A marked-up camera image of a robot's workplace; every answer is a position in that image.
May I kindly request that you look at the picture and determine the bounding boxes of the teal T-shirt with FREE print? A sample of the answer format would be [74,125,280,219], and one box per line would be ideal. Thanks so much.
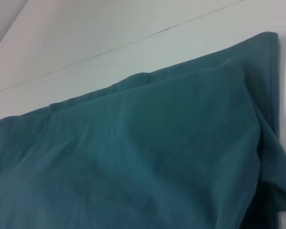
[0,31,286,229]

